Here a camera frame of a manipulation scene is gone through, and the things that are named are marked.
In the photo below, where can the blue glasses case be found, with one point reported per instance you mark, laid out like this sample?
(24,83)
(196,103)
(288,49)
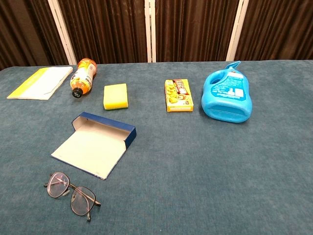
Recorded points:
(93,147)

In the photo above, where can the metal frame eyeglasses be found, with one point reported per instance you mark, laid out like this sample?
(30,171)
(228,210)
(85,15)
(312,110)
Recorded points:
(58,184)

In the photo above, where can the yellow snack box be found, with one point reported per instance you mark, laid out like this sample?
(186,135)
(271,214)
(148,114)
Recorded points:
(178,98)

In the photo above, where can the yellow sponge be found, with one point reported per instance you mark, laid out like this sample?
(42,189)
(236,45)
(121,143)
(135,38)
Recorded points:
(115,95)

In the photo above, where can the teal felt table cover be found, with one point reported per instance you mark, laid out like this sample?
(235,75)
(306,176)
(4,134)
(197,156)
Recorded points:
(195,171)

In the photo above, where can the blue detergent pump bottle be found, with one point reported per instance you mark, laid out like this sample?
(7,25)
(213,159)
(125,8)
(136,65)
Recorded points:
(225,98)

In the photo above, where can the orange drink bottle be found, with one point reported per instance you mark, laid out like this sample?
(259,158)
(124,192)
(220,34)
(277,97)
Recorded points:
(83,78)

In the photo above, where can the dark brown pleated curtain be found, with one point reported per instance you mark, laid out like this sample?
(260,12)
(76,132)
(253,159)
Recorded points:
(24,31)
(276,29)
(105,29)
(193,29)

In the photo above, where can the yellow white booklet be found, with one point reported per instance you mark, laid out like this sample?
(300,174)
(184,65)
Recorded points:
(41,83)

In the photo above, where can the white partition frame post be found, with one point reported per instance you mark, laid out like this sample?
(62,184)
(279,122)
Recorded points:
(149,29)
(237,30)
(62,31)

